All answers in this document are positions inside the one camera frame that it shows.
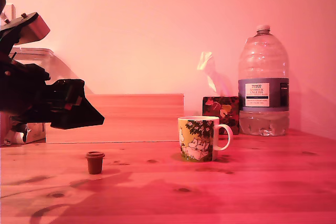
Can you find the clear plastic stand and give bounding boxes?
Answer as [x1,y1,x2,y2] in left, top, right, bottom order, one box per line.
[9,47,94,95]

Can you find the shiny metal container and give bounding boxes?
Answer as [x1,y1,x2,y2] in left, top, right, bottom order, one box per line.
[0,112,47,146]

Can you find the white tissue sheet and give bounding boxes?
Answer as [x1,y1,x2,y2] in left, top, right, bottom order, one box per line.
[197,50,232,98]

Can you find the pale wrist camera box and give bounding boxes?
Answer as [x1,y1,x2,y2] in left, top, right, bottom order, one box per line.
[0,12,51,46]

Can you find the large clear water bottle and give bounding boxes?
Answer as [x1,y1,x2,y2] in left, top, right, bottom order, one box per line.
[238,24,290,137]

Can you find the long wooden box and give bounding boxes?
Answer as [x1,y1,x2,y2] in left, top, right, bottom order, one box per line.
[45,93,184,144]

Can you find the brown coffee capsule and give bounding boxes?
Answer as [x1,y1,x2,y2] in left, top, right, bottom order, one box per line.
[85,151,106,175]

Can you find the floral dark tissue box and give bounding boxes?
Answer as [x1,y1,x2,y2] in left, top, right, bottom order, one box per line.
[202,96,240,135]

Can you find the cartoon print white mug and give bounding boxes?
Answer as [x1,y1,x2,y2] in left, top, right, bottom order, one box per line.
[177,115,234,162]

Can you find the white wall plate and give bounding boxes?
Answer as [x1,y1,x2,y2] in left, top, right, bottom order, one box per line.
[4,3,17,24]

